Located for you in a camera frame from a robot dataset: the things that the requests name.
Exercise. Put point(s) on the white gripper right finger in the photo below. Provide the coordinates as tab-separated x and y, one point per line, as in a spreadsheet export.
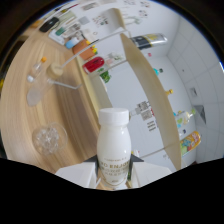
148	172

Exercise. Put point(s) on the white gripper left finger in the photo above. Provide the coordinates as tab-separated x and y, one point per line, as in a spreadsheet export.
80	173

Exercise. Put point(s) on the white milk bottle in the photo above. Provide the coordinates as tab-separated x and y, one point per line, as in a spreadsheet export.
114	146

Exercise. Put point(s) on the clear bottle orange cap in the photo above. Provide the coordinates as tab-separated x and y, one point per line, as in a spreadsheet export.
36	69

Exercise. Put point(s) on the blue and white cup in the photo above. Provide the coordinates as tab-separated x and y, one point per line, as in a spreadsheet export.
71	42

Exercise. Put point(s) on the white tray with green cup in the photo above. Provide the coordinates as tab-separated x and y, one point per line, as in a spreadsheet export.
60	35

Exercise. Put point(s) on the clear glass with ice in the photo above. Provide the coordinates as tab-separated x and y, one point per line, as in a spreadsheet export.
50	138

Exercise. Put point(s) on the clear bottle green cap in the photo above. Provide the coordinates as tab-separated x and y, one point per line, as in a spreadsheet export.
184	118

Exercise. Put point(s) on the white rack with wooden shelves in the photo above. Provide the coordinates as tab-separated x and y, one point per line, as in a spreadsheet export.
150	93

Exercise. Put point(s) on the green potted plant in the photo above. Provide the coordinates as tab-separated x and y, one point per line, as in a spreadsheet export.
105	76

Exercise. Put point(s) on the red liquid bottle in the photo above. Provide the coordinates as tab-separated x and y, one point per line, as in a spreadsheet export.
93	65

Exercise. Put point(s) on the black bag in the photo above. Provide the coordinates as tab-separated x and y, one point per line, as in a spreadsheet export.
49	24

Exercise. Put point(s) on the wooden wall shelf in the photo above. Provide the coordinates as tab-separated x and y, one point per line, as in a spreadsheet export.
116	18

